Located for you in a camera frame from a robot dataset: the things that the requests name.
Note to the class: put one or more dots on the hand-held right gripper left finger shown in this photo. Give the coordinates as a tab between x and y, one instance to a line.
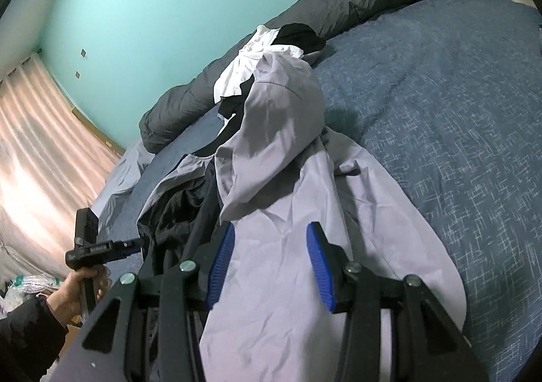
220	267

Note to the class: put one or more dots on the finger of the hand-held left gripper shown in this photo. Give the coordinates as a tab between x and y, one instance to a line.
127	247

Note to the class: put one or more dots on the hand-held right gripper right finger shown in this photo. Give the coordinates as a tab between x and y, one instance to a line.
319	267

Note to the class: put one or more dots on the grey jacket with black cuffs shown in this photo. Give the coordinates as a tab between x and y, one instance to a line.
275	161

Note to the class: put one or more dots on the person's left hand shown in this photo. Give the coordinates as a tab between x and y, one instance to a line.
67	297

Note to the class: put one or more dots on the clear plastic bag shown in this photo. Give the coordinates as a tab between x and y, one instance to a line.
29	282

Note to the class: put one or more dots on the pink curtain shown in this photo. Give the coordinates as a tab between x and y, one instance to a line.
46	161

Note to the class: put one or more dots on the white thin shirt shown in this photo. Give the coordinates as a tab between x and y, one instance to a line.
245	64

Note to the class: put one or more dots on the black garment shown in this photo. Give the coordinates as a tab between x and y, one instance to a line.
296	36

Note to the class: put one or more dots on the wooden frame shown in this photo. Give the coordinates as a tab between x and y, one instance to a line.
97	132

